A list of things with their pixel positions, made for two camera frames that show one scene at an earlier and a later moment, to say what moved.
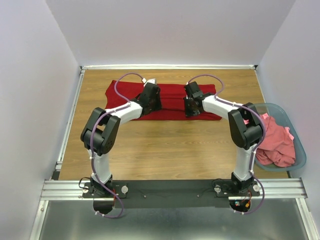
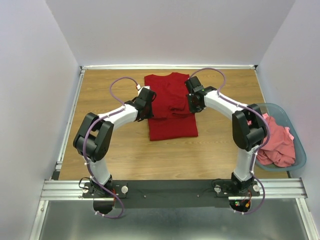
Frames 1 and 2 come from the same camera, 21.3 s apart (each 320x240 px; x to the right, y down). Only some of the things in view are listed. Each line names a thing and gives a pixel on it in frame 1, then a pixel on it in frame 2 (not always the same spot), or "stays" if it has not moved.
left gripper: (159, 105) stays
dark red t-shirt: (173, 95) → (172, 117)
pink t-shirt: (277, 147) stays
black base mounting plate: (170, 194) stays
